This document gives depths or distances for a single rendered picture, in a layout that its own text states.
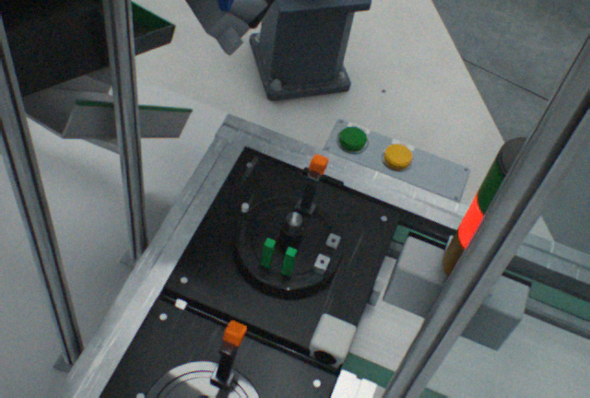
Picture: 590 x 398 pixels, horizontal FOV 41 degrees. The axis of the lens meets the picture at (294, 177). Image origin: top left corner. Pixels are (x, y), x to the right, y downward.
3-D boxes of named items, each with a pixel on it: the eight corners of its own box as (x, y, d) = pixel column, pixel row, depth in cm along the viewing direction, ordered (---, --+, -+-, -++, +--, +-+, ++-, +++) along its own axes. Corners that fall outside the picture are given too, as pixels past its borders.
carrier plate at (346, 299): (241, 158, 113) (241, 148, 111) (398, 221, 110) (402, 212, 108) (162, 294, 99) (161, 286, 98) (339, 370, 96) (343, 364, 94)
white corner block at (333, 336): (318, 325, 99) (323, 310, 96) (352, 339, 99) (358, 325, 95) (305, 357, 97) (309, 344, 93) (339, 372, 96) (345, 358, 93)
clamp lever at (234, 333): (218, 366, 90) (231, 318, 86) (233, 373, 90) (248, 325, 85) (205, 387, 87) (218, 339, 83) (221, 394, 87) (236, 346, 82)
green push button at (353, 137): (343, 130, 118) (346, 122, 116) (368, 140, 117) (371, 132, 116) (334, 149, 116) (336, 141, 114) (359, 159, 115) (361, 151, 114)
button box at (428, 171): (332, 141, 123) (338, 115, 118) (460, 191, 120) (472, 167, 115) (316, 173, 119) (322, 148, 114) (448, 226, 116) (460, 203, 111)
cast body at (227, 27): (180, -7, 82) (226, -55, 80) (205, 9, 86) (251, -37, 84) (214, 47, 78) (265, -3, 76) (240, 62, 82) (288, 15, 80)
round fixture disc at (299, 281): (260, 189, 108) (261, 180, 106) (356, 227, 106) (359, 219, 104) (216, 270, 100) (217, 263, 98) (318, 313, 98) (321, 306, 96)
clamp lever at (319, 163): (300, 199, 104) (315, 152, 100) (314, 204, 104) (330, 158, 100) (292, 213, 102) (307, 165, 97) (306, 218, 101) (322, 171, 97)
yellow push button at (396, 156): (387, 147, 117) (390, 139, 115) (412, 157, 117) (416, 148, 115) (379, 167, 115) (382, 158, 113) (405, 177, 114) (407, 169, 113)
